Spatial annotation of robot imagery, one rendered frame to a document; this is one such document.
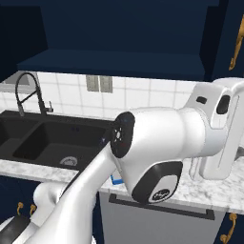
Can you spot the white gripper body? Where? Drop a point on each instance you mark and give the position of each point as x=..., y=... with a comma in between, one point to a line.
x=234, y=120

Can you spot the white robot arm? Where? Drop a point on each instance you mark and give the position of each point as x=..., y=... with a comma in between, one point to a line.
x=152, y=139

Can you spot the blue tray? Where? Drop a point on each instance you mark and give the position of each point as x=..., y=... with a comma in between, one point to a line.
x=117, y=181

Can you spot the grey dishwasher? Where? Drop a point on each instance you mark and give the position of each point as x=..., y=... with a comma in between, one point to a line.
x=152, y=225

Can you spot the black double sink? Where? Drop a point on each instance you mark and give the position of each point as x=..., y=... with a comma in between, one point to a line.
x=47, y=139

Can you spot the black spring tap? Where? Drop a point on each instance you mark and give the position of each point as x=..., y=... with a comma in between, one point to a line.
x=40, y=101

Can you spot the navy wall cabinet door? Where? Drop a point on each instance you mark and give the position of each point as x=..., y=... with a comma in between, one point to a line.
x=19, y=35
x=224, y=38

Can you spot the grey wall socket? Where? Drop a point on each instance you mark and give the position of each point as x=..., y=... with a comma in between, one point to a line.
x=106, y=84
x=92, y=83

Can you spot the navy wall cabinet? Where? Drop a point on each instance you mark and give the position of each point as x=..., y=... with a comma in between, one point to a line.
x=120, y=35

